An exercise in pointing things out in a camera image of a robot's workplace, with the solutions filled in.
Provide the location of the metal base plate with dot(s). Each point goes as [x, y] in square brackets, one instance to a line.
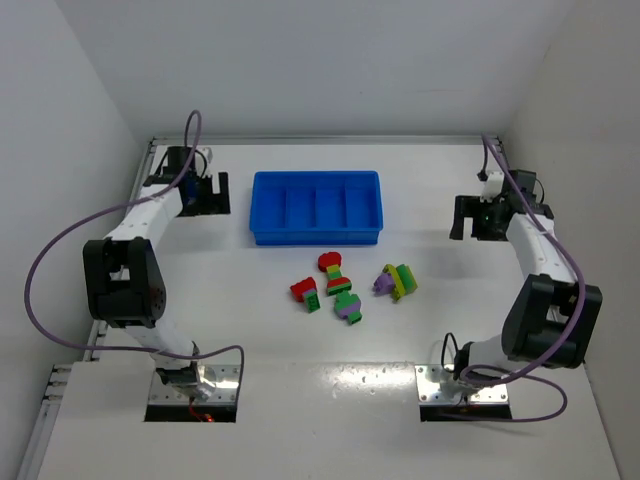
[437, 388]
[215, 386]

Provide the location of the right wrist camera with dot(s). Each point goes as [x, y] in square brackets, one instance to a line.
[492, 185]

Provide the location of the blue divided plastic bin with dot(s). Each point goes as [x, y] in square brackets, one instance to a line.
[316, 208]

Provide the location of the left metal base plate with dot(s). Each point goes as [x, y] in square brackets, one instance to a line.
[215, 386]

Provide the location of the purple lego brick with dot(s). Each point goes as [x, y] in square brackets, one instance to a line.
[384, 284]

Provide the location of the long lime lego brick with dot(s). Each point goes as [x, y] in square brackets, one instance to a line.
[397, 273]

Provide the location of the dark green lego brick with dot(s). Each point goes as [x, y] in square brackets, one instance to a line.
[407, 278]

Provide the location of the red purple green lego stack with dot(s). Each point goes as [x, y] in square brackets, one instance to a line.
[305, 292]

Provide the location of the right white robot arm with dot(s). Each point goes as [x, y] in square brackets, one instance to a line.
[552, 319]

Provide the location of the red yellow green lego stack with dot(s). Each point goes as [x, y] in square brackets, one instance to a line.
[330, 263]

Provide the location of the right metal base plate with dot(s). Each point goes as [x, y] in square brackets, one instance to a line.
[437, 388]

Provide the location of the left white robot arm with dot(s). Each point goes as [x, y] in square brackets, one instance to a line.
[124, 284]

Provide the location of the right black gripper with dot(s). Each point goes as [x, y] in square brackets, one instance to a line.
[473, 218]

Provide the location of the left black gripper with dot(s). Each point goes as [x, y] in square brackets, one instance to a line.
[206, 195]

